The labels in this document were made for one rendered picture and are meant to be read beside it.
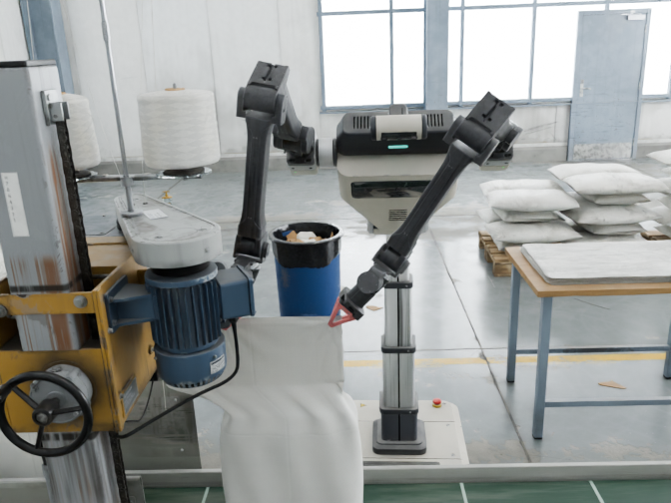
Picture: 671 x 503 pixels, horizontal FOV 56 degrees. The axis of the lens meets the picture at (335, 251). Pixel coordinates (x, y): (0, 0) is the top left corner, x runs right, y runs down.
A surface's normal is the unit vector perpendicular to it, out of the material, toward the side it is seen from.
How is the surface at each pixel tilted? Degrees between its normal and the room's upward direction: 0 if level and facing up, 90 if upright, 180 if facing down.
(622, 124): 90
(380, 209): 130
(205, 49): 90
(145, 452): 90
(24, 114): 90
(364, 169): 40
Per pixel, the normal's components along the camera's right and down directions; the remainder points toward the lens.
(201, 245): 0.68, 0.22
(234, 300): 0.39, 0.27
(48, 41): -0.02, 0.31
